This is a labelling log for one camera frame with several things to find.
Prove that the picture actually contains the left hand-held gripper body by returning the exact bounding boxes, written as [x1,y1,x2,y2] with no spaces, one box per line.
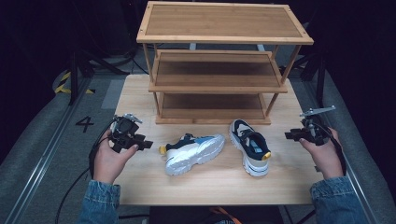
[109,113,143,153]

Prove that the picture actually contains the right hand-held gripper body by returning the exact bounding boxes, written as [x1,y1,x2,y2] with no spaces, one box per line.
[299,105,337,147]

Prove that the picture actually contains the white and navy sneaker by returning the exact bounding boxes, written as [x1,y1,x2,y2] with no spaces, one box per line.
[158,133,226,177]
[229,119,272,178]

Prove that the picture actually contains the wooden three-tier shoe rack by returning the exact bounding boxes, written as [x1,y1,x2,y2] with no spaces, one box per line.
[135,0,315,126]

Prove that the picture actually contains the person's right hand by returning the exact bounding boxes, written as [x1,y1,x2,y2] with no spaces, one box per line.
[299,127,345,181]

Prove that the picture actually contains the person's left hand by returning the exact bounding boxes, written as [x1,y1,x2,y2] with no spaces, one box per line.
[92,129,140,185]

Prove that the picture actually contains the black metal stand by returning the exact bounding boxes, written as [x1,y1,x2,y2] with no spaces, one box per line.
[66,46,130,106]
[292,46,329,109]

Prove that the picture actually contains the yellow and black striped tape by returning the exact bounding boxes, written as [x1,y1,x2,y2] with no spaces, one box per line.
[54,71,96,95]

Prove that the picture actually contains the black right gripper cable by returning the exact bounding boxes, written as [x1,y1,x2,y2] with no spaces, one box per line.
[311,120,347,177]

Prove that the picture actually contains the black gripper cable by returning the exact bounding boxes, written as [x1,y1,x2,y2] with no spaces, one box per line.
[54,119,119,224]
[311,120,347,177]

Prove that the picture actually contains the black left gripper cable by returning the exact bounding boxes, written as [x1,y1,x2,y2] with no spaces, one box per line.
[54,119,119,224]

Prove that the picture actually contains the metal floor rail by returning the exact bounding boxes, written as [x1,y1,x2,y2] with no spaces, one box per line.
[303,78,381,224]
[2,77,92,224]

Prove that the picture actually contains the orange strap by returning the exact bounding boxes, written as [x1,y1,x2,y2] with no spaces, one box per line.
[207,206,243,224]

